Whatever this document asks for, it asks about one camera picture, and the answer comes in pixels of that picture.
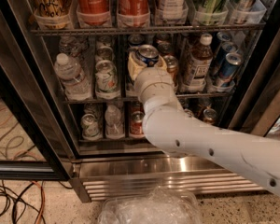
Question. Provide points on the glass fridge door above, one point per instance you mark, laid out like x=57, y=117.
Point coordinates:
x=255, y=107
x=34, y=95

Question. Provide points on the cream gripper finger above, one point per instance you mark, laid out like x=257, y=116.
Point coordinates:
x=161, y=63
x=135, y=66

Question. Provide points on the blue red bull can rear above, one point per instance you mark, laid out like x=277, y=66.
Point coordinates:
x=223, y=37

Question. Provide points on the clear plastic bag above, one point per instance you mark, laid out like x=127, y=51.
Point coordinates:
x=160, y=206

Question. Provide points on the white green can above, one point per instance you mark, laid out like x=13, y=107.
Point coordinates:
x=104, y=40
x=104, y=53
x=106, y=76

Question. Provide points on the white green can front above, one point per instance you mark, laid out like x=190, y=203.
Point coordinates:
x=106, y=76

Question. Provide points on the middle wire shelf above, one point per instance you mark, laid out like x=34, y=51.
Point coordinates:
x=133, y=98

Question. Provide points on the silver green can top right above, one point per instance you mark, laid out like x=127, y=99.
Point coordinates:
x=241, y=8

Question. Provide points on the blue pepsi can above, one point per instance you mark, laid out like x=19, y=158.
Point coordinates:
x=135, y=40
x=147, y=54

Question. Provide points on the red can bottom shelf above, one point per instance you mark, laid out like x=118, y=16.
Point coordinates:
x=136, y=123

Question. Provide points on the left coca-cola can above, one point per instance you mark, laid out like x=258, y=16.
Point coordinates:
x=94, y=12

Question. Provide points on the silver green can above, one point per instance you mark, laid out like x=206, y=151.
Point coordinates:
x=241, y=8
x=90, y=127

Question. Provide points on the green striped can top shelf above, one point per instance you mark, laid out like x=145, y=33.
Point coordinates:
x=209, y=12

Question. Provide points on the right coca-cola can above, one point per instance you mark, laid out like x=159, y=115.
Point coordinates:
x=134, y=13

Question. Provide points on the bronze can bottom shelf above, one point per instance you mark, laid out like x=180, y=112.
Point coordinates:
x=210, y=116

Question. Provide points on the front water bottle middle shelf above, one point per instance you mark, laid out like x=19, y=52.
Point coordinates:
x=76, y=84

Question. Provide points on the yellow lacroix can top shelf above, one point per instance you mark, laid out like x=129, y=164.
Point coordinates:
x=52, y=14

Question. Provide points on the silver green can bottom left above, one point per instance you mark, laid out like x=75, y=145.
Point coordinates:
x=90, y=127

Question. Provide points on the blue red bull can front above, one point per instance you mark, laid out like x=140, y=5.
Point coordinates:
x=228, y=69

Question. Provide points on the coca-cola can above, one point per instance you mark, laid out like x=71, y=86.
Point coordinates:
x=94, y=12
x=134, y=13

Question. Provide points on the stainless fridge base grille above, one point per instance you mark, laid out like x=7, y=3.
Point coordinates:
x=99, y=179

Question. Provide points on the orange lacroix can front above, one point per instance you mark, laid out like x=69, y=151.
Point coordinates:
x=172, y=66

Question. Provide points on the blue pepsi can rear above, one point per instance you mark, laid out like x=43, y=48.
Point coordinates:
x=135, y=40

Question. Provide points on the orange lacroix can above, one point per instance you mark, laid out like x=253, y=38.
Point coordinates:
x=172, y=66
x=162, y=38
x=165, y=49

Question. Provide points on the right glass fridge door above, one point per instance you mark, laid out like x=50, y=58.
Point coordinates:
x=255, y=107

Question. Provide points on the orange lacroix can rear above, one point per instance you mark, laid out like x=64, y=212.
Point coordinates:
x=162, y=38

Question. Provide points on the white label bottle top shelf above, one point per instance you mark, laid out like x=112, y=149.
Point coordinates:
x=170, y=9

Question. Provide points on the left glass fridge door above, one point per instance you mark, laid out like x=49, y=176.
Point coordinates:
x=34, y=95

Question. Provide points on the top wire shelf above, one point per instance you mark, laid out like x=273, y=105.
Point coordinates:
x=148, y=30

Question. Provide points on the blue pepsi can front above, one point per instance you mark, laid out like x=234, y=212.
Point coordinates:
x=147, y=54

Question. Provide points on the amber tea bottle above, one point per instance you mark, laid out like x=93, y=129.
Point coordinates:
x=198, y=61

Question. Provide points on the wire shelf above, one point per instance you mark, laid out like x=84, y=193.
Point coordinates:
x=148, y=30
x=133, y=98

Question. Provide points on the blue red bull can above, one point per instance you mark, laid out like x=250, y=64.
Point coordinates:
x=224, y=49
x=228, y=69
x=223, y=37

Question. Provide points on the white green can rear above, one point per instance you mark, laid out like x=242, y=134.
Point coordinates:
x=104, y=40

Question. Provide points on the rear water bottle middle shelf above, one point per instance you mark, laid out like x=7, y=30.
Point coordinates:
x=69, y=45

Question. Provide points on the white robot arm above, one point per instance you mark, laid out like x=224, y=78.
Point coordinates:
x=167, y=126

